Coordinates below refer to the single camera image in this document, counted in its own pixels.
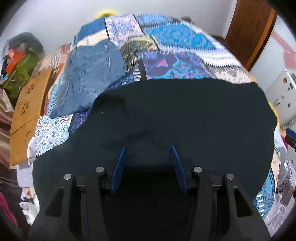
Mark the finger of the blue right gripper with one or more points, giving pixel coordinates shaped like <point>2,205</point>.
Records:
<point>291,133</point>

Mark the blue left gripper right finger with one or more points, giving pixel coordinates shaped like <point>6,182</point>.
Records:
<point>179,169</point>

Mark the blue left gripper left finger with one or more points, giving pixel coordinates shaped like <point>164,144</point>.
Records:
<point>118,169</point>

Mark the black pants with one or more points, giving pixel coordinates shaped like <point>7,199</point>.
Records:
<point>224,135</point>

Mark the white metal panel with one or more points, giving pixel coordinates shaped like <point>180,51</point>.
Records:
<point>281,94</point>

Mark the folded blue jeans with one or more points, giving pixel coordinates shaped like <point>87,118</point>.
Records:
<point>89,71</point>

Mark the wooden lap desk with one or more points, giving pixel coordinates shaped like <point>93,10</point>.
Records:
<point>29,107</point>

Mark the wooden door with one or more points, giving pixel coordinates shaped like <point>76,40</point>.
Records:
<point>250,28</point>

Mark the green patterned bag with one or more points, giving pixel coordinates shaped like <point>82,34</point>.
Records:
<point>20,75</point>

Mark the grey plush pillow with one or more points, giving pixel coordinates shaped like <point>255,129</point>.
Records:
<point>28,41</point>

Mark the orange box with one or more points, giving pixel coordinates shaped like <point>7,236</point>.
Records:
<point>14,58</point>

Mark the yellow round object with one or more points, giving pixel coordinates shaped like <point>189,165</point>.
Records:
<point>106,13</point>

